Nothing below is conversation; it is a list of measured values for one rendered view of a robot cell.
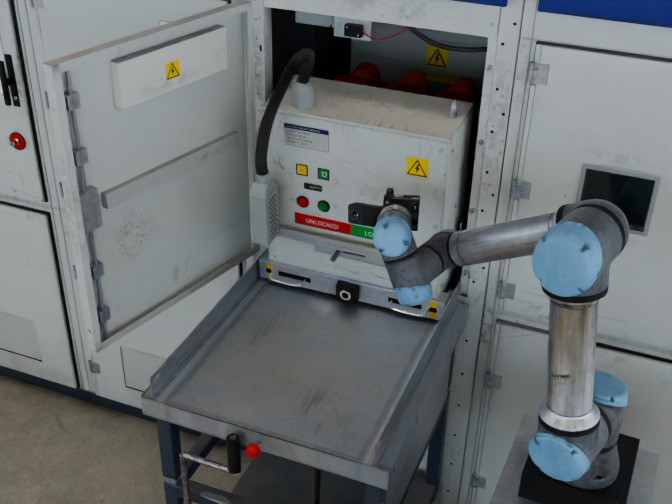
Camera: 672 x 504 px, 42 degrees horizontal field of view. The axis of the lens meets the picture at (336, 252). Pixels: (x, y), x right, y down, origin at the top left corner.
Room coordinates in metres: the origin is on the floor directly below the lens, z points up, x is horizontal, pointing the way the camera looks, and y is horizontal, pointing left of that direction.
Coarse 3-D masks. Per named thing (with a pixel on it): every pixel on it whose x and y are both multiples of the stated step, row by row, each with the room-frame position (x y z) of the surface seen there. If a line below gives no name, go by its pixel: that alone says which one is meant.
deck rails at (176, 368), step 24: (240, 288) 1.98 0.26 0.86; (456, 288) 1.96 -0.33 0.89; (216, 312) 1.85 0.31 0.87; (240, 312) 1.91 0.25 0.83; (192, 336) 1.74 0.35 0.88; (216, 336) 1.81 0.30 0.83; (432, 336) 1.75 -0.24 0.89; (168, 360) 1.63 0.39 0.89; (192, 360) 1.71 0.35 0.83; (168, 384) 1.61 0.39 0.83; (408, 384) 1.57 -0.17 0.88; (384, 432) 1.41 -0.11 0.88
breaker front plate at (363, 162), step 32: (320, 128) 1.99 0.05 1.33; (352, 128) 1.96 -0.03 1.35; (288, 160) 2.03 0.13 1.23; (320, 160) 2.00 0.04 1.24; (352, 160) 1.97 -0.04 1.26; (384, 160) 1.93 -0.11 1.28; (288, 192) 2.04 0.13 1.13; (320, 192) 2.00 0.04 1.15; (352, 192) 1.97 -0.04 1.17; (384, 192) 1.94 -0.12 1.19; (416, 192) 1.91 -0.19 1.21; (288, 224) 2.04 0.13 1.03; (288, 256) 2.05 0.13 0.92; (320, 256) 2.02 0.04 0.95; (352, 256) 1.98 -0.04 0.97
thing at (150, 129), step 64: (64, 64) 1.74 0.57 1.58; (128, 64) 1.87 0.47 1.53; (192, 64) 2.03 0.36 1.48; (64, 128) 1.72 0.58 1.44; (128, 128) 1.89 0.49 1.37; (192, 128) 2.06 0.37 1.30; (64, 192) 1.73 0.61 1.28; (128, 192) 1.85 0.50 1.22; (192, 192) 2.05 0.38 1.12; (128, 256) 1.85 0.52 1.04; (192, 256) 2.03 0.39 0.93; (128, 320) 1.83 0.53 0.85
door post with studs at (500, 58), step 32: (512, 0) 1.98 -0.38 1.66; (512, 32) 1.98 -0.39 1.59; (512, 64) 1.97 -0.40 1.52; (480, 128) 2.00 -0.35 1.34; (480, 160) 1.99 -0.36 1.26; (480, 192) 1.99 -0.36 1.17; (480, 224) 1.98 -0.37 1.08; (480, 288) 1.97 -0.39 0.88; (480, 320) 1.97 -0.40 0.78; (448, 480) 1.98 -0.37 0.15
